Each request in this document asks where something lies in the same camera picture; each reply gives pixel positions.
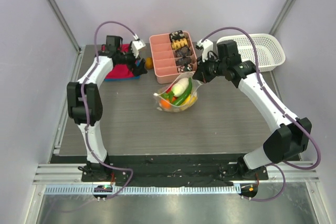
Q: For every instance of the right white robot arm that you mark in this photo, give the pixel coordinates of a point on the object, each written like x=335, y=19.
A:
x=289, y=134

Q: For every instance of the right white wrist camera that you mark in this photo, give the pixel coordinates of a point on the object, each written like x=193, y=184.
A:
x=205, y=45

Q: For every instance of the white perforated plastic basket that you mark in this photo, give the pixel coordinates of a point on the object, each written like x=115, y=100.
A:
x=269, y=51

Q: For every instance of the red folded cloth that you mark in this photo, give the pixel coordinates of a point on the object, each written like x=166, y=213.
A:
x=119, y=71

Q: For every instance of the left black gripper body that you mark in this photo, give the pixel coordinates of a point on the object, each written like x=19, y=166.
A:
x=127, y=59

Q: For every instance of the blue folded cloth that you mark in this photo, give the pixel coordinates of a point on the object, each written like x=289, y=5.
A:
x=121, y=79

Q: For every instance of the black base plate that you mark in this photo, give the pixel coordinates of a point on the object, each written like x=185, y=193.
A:
x=186, y=170

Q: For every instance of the black white dotted sock roll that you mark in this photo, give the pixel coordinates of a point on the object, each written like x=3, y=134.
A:
x=185, y=68

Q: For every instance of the red apple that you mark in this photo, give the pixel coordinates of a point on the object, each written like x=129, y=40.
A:
x=169, y=95

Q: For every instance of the yellow patterned sock roll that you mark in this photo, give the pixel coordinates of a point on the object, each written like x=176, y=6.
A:
x=177, y=44

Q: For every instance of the yellow banana bunch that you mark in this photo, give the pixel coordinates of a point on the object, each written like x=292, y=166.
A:
x=189, y=101

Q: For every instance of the orange fruit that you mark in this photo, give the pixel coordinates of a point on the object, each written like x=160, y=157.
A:
x=165, y=104

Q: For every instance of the white slotted cable duct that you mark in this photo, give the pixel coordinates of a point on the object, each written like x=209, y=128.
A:
x=87, y=189

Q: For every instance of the brown kiwi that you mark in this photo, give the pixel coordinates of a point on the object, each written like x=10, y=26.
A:
x=149, y=63

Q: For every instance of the clear polka dot zip bag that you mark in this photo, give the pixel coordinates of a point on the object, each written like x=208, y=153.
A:
x=157, y=96

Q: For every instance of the white radish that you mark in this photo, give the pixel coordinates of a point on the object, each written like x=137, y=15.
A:
x=179, y=87

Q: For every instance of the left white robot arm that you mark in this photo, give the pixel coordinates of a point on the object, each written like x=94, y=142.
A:
x=84, y=100

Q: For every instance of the dark brown sock roll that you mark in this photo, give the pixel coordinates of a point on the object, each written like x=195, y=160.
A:
x=183, y=52

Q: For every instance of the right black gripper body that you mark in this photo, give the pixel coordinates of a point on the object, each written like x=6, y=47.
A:
x=200, y=72

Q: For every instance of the dark floral sock roll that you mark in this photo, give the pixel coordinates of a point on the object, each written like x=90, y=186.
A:
x=184, y=61

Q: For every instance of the black patterned sock roll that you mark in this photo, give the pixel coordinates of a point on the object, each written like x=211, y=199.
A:
x=176, y=35

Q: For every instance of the pink divided organizer tray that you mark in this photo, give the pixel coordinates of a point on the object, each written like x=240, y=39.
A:
x=164, y=58

